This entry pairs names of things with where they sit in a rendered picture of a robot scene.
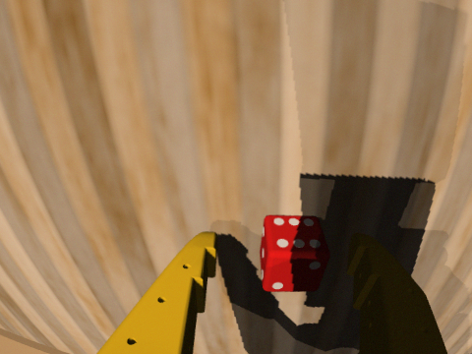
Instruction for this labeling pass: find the red die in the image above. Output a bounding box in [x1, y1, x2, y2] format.
[260, 215, 330, 292]

